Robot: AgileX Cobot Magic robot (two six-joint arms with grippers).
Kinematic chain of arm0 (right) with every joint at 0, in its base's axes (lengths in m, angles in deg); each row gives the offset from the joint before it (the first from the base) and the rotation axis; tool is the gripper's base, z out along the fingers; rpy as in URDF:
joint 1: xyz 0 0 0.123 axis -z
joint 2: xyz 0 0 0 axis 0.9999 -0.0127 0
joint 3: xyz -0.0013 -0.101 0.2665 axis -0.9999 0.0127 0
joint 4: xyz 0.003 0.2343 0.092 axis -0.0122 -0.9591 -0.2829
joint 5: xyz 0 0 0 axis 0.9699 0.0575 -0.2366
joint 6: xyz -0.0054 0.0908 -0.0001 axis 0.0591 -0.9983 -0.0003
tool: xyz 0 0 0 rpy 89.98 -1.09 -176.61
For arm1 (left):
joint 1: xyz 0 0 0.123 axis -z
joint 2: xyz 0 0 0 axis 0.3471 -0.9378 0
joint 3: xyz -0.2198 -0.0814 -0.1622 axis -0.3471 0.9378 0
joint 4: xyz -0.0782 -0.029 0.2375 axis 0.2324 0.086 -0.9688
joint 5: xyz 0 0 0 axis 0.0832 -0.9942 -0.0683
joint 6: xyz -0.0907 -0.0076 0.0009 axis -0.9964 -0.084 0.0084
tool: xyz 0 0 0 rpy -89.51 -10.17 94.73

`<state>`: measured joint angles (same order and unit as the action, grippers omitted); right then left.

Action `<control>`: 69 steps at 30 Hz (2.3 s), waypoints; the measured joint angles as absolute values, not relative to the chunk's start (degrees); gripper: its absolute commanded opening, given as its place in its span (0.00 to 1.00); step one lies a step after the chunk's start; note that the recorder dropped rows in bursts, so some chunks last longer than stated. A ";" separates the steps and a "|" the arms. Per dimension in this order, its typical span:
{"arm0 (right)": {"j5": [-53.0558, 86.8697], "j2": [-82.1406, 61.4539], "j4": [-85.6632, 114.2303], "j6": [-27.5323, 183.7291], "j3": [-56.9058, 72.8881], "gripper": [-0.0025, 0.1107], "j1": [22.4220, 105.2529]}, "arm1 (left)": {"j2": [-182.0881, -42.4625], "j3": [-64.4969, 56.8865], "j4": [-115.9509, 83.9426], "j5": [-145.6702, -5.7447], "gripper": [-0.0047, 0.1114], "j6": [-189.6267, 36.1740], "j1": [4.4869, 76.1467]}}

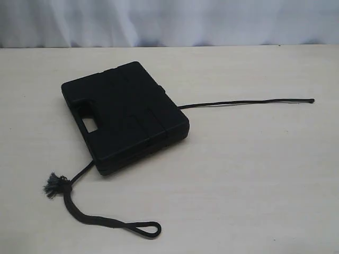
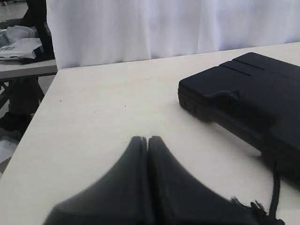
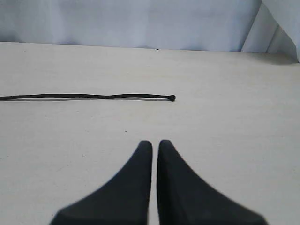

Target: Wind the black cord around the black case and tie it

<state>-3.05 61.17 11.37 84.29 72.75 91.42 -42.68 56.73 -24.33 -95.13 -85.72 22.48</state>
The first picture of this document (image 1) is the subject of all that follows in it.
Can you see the black plastic carry case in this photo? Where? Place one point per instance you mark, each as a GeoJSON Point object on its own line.
{"type": "Point", "coordinates": [123, 115]}

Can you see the white backdrop curtain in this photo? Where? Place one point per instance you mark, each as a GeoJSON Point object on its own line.
{"type": "Point", "coordinates": [65, 24]}

